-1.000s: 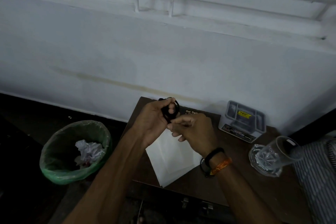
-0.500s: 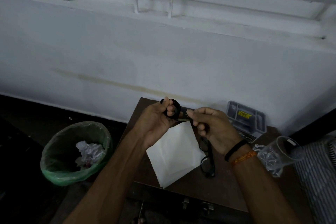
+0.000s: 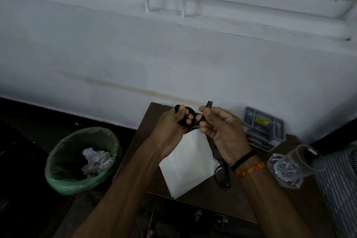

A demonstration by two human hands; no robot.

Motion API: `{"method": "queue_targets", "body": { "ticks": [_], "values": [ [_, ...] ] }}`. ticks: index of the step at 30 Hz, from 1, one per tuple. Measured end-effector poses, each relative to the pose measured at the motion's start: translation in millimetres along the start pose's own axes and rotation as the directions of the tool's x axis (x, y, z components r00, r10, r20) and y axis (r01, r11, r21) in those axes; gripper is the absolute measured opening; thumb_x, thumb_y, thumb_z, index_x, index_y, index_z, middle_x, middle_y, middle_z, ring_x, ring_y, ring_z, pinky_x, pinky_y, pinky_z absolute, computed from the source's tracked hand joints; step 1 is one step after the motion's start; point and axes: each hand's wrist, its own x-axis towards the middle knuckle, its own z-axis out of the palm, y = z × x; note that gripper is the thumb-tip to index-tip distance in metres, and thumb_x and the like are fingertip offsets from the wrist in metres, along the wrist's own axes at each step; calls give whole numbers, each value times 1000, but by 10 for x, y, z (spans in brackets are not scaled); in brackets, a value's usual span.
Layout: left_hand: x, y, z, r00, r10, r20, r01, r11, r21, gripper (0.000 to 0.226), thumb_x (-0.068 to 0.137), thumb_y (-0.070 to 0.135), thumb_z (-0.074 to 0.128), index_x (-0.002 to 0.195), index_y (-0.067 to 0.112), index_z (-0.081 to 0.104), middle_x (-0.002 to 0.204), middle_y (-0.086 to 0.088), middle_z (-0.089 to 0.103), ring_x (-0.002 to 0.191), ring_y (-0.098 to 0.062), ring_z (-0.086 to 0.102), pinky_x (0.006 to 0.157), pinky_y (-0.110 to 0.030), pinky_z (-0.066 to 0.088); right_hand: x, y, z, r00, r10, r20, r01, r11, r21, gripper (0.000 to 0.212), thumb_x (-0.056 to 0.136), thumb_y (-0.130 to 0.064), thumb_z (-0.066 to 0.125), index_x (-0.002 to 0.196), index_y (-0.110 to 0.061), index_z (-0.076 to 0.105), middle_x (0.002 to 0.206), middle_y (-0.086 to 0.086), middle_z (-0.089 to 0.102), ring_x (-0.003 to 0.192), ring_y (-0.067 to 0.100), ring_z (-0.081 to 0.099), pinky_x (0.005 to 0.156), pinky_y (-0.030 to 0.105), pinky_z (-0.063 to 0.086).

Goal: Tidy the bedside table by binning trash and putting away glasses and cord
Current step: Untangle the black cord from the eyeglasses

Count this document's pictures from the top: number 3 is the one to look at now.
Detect trash bin with green liner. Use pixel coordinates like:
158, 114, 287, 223
44, 126, 122, 196

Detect brown bedside table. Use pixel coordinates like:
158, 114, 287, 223
113, 102, 335, 238

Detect clear glass ashtray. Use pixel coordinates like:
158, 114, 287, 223
266, 153, 305, 190

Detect black wristband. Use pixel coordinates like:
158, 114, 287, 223
231, 150, 257, 173

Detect clear drinking glass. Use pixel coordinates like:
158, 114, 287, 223
274, 144, 327, 183

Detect person's left forearm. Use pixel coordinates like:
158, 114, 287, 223
71, 140, 168, 238

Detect black eyeglasses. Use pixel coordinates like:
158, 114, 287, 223
212, 145, 231, 190

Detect large white paper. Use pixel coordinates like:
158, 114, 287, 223
81, 147, 113, 177

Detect person's right forearm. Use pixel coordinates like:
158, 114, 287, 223
239, 162, 316, 238

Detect dark wooden bed frame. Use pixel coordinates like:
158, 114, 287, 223
309, 118, 357, 149

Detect grey plastic organizer box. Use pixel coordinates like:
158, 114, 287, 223
241, 106, 286, 152

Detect white paper sheet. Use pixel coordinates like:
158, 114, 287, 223
158, 128, 221, 200

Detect orange thread bracelet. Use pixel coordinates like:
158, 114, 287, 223
237, 161, 267, 180

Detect person's left hand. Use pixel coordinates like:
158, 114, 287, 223
152, 104, 197, 158

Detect person's right hand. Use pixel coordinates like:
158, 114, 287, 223
198, 106, 253, 167

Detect striped mattress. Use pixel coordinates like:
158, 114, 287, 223
315, 148, 357, 238

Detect black cable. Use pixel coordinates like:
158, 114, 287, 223
174, 100, 214, 131

